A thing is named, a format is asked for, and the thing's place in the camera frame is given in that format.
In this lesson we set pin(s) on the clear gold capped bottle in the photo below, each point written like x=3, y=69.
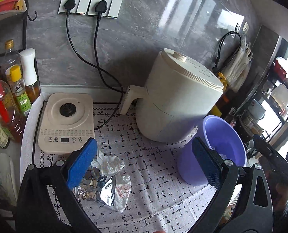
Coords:
x=10, y=58

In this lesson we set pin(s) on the hanging chopsticks packet bag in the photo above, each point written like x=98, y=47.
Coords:
x=236, y=72

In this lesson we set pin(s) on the stainless steel steamer pot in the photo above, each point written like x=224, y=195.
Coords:
x=251, y=125

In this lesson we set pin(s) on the white plastic tray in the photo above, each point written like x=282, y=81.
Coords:
x=8, y=190

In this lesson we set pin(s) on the cream white air fryer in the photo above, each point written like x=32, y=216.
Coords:
x=178, y=93

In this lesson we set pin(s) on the red capped oil bottle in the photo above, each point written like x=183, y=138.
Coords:
x=10, y=116

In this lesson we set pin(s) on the purple plastic trash bucket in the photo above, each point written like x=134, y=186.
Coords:
x=218, y=135

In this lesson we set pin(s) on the yellow dish soap bottle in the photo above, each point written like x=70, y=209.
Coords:
x=223, y=80

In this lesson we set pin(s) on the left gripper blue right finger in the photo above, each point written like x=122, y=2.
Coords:
x=209, y=161

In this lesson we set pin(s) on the white enamel mug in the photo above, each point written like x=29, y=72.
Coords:
x=256, y=110

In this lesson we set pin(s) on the yellow capped green label bottle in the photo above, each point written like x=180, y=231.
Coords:
x=19, y=89

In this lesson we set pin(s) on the white printed plastic bag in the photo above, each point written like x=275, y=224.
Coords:
x=115, y=187

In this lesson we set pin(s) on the white top oil dispenser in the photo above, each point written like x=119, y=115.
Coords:
x=31, y=80

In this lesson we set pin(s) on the silver foil snack wrapper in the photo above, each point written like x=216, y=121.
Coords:
x=94, y=187

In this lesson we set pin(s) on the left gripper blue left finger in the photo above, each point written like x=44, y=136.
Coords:
x=79, y=161

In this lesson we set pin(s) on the cream induction cooker base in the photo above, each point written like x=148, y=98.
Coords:
x=67, y=123

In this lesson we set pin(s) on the person's right hand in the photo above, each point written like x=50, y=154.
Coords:
x=278, y=192

